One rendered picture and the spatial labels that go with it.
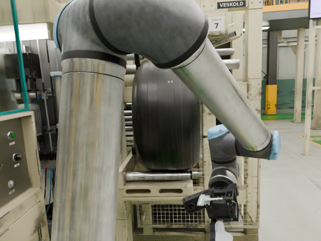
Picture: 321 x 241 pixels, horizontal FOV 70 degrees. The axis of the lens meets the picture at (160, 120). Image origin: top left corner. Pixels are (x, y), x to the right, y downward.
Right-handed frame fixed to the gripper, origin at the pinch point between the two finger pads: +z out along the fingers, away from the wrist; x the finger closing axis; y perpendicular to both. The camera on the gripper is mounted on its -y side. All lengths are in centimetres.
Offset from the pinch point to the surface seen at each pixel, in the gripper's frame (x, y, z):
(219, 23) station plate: -60, 5, -100
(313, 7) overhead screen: -75, 120, -423
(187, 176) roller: 11, -22, -52
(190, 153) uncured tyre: -3.4, -14.0, -45.4
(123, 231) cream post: 37, -66, -44
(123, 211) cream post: 25, -62, -46
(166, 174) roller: 8, -31, -50
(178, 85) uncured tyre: -34, -12, -49
